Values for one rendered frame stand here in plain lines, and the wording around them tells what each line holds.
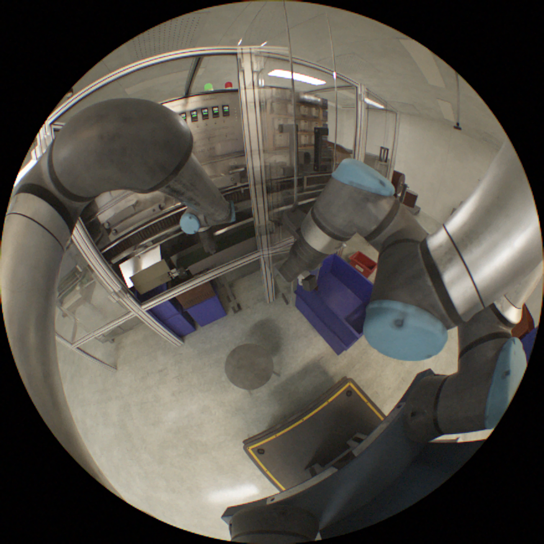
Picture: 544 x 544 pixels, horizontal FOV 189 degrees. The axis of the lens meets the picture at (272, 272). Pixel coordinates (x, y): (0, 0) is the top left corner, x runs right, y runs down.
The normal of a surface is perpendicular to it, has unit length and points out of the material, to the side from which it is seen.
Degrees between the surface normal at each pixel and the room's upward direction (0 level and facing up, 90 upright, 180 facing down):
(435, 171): 90
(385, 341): 95
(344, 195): 84
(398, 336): 95
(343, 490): 0
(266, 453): 0
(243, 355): 0
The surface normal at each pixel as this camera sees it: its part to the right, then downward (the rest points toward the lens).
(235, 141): 0.51, 0.60
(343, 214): -0.44, 0.71
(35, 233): 0.98, -0.18
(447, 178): -0.86, 0.40
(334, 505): -0.06, -0.69
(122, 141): 0.74, 0.55
